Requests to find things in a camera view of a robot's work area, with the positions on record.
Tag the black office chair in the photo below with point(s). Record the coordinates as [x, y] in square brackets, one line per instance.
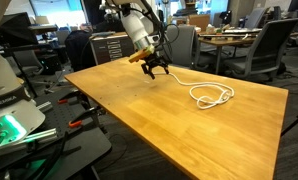
[79, 50]

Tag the large black monitor back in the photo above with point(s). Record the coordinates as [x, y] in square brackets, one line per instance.
[14, 30]

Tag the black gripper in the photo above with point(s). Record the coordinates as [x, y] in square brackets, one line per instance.
[156, 60]

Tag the bright window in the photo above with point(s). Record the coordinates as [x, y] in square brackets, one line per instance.
[60, 15]

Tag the gray swivel office chair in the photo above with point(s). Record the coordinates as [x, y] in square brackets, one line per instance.
[272, 43]

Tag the black computer tower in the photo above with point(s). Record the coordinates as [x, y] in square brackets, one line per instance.
[50, 65]

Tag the black camera on mount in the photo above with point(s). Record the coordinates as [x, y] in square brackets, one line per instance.
[107, 15]

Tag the gray labelled drawer cabinet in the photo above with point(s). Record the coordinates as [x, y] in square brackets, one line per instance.
[102, 53]

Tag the wooden office desk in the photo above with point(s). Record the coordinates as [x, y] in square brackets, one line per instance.
[222, 40]

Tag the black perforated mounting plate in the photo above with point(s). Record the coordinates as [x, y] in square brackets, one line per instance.
[60, 115]

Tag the aluminum extrusion bar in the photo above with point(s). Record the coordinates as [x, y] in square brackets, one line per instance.
[45, 106]
[42, 135]

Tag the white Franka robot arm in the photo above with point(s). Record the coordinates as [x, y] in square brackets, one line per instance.
[9, 100]

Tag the brown cardboard box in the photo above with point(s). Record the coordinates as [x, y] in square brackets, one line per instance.
[200, 21]

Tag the yellow wrist camera mount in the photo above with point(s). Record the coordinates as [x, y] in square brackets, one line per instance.
[137, 57]

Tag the black tripod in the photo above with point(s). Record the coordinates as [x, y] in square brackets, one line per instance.
[294, 123]

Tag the gray high-back office chair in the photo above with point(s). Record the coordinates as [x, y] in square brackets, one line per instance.
[255, 18]

